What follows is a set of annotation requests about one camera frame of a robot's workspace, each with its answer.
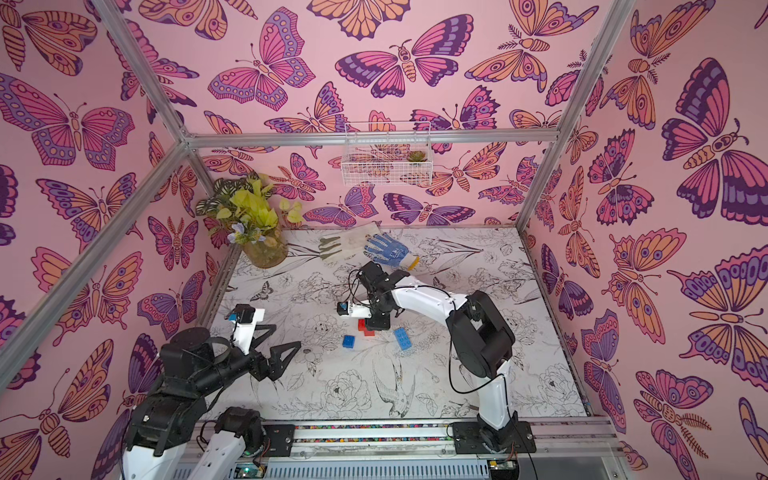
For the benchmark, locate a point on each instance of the white green work glove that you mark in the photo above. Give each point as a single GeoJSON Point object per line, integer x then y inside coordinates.
{"type": "Point", "coordinates": [346, 244]}

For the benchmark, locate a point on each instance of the potted plant in glass vase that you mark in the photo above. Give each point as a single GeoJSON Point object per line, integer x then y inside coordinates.
{"type": "Point", "coordinates": [251, 215]}

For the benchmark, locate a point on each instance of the aluminium frame profile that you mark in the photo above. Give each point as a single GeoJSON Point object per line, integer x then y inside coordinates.
{"type": "Point", "coordinates": [43, 317]}

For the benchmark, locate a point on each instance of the small green item in basket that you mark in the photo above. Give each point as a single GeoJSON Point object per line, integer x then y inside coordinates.
{"type": "Point", "coordinates": [417, 157]}

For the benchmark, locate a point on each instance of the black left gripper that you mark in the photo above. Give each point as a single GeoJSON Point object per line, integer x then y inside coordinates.
{"type": "Point", "coordinates": [274, 368]}

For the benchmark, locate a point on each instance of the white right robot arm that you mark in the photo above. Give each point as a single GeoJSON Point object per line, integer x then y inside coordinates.
{"type": "Point", "coordinates": [479, 337]}

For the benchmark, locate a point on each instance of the blue dotted work glove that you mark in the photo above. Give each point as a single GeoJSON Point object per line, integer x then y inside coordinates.
{"type": "Point", "coordinates": [385, 250]}

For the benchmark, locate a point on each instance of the long blue lego brick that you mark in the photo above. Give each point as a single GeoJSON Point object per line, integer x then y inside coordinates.
{"type": "Point", "coordinates": [403, 339]}

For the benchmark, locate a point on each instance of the small blue lego brick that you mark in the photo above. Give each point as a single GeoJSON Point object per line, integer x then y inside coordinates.
{"type": "Point", "coordinates": [348, 341]}

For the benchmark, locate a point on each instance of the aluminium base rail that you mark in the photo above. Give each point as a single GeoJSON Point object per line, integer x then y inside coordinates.
{"type": "Point", "coordinates": [447, 448]}

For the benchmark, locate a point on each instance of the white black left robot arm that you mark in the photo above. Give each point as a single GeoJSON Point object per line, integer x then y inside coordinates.
{"type": "Point", "coordinates": [197, 369]}

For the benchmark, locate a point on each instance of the white wire basket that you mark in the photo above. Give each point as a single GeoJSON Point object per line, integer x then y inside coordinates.
{"type": "Point", "coordinates": [376, 153]}

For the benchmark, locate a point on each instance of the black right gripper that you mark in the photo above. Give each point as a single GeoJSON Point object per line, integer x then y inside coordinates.
{"type": "Point", "coordinates": [377, 314]}

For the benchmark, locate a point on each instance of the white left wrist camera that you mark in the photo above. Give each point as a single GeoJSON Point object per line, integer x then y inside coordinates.
{"type": "Point", "coordinates": [245, 318]}

